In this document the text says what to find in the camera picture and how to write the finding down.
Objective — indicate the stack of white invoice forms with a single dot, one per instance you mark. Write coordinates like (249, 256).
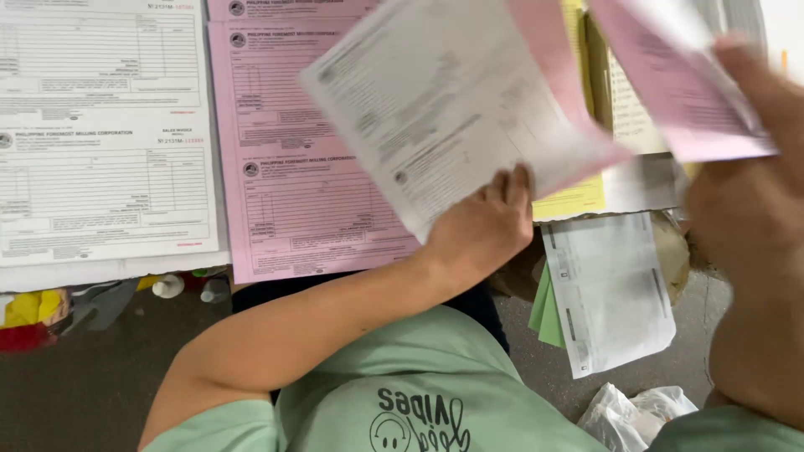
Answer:
(103, 138)

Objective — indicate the mint green t-shirt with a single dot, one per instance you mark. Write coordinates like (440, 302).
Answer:
(402, 389)

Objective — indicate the person's left hand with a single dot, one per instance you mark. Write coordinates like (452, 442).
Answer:
(480, 229)

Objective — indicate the grey plastic piece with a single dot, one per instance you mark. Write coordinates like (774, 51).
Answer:
(100, 304)

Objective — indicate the clear bottle with white cap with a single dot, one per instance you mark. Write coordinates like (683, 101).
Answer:
(215, 290)

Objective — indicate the person's left fingers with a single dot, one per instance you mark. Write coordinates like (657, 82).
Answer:
(512, 185)

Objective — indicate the brown cardboard with handwritten list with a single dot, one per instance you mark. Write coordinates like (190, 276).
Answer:
(628, 113)

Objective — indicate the yellow and red packaging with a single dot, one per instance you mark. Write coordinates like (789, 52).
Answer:
(28, 317)

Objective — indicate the stack of pink invoice forms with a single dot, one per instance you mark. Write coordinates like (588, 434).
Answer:
(289, 188)

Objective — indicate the green paper sheets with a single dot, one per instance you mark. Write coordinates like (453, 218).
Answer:
(548, 314)

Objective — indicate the beige sack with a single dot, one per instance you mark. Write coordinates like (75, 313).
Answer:
(671, 254)

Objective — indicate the white printed invoice sheet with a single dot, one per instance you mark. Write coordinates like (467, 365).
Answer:
(433, 107)

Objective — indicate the stack of yellow invoice forms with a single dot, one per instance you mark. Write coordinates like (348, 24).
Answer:
(575, 194)

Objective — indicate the white plastic bag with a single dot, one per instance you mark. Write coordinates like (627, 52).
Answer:
(634, 417)

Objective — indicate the person's right hand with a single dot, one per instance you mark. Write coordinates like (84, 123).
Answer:
(750, 213)

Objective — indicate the person's right fingers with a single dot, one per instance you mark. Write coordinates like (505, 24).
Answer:
(763, 85)

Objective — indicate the white printed paper sheet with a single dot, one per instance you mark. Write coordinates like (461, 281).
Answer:
(612, 295)

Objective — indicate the pink printed invoice sheet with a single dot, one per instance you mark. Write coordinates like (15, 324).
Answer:
(684, 81)

